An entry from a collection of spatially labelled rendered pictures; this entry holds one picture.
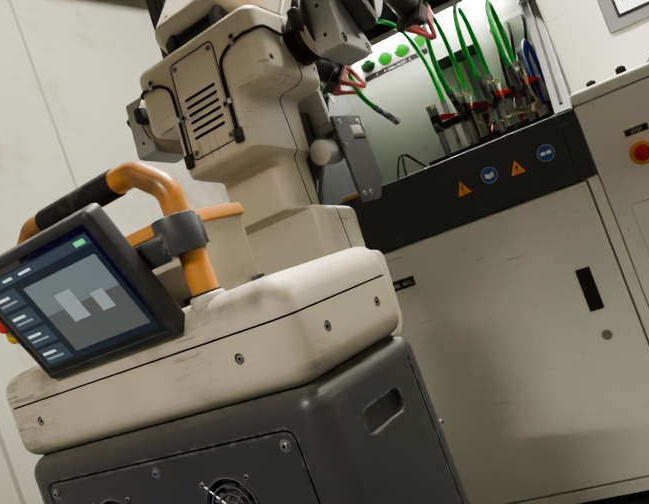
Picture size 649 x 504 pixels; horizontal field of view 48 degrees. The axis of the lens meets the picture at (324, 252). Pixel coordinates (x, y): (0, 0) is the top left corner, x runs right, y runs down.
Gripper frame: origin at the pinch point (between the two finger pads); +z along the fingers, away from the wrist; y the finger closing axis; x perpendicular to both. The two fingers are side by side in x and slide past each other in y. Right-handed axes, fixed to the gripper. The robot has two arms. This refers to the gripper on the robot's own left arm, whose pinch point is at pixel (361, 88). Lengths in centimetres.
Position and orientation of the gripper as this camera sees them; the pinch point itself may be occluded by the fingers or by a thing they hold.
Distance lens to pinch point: 198.9
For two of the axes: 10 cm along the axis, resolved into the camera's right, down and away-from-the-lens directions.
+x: -2.5, 8.5, -4.6
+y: -3.1, 3.8, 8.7
